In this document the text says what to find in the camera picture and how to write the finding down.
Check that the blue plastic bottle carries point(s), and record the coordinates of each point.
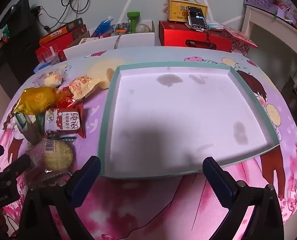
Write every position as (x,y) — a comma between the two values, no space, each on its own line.
(102,27)

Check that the colourful snack bag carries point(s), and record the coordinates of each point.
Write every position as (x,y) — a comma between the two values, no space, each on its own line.
(123,28)

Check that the clear plastic box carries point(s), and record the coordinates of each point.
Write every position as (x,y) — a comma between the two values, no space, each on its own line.
(50,52)

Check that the red white biscuit packet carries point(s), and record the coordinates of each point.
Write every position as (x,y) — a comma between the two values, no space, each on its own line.
(63,122)

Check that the orange flat box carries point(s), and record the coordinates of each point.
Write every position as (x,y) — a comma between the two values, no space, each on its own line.
(61,31)

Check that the clear round jar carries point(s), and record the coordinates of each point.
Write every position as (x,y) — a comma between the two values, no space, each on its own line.
(142,28)

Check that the blue face mask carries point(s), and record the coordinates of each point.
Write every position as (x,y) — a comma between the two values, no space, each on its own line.
(214,25)

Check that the printed cartoon blanket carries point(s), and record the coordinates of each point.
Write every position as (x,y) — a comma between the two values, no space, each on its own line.
(138,205)

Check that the clear round cracker packet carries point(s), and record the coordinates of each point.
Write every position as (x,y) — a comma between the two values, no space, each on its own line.
(57,155)

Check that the teal-edged white tray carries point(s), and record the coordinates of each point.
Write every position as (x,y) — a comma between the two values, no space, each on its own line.
(176,117)

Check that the red cardboard box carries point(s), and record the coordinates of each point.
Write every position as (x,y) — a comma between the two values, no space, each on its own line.
(71,40)

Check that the white cardboard box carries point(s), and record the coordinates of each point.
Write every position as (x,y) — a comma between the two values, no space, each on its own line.
(136,41)

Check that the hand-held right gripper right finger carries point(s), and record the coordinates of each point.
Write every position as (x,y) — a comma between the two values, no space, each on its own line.
(217,180)

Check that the white shelf frame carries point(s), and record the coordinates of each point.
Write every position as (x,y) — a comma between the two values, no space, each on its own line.
(247,20)

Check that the red gift box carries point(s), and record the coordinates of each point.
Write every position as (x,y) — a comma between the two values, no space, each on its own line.
(178,35)

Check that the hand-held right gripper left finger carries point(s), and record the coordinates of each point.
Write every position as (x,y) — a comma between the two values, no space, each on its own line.
(87,177)

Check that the red snack packet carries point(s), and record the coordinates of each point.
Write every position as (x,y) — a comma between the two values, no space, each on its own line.
(68,100)

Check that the black smartphone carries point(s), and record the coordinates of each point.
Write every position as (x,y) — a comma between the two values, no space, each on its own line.
(198,17)

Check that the grey green snack packet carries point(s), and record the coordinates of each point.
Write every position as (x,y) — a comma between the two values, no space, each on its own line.
(21,121)

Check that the small yellow card box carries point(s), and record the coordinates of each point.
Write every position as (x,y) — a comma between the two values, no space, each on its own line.
(88,40)

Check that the black cabinet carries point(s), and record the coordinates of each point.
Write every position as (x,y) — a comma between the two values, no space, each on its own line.
(21,42)

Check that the cream orange snack packet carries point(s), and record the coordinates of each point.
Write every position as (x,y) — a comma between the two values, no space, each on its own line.
(84,86)

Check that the wall power socket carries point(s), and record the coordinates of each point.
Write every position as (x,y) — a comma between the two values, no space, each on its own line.
(38,10)

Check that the blue white tissue box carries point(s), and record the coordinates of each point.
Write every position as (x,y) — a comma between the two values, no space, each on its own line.
(44,65)

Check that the clear yellow bun packet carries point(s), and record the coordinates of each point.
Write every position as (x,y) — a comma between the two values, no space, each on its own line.
(52,78)

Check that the red patterned box lid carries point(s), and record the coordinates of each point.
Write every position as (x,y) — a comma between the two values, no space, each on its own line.
(241,41)

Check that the yellow transparent snack packet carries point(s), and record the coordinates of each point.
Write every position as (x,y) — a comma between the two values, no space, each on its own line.
(37,100)

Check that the green dumbbell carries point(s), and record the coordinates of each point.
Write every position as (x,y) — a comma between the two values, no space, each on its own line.
(133,21)

